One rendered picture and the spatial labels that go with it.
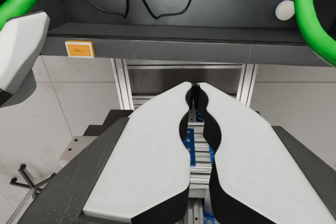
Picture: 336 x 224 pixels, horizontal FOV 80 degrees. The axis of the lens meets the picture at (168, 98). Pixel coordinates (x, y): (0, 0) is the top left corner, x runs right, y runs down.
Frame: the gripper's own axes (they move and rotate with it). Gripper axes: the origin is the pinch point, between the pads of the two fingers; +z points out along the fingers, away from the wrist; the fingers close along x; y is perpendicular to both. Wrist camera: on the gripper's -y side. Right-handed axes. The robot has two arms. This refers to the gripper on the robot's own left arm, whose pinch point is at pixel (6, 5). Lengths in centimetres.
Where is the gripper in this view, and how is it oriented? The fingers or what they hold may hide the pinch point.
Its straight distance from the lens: 16.4
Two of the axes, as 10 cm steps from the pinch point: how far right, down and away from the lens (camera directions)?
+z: 5.9, -7.4, 3.2
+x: 7.7, 6.4, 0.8
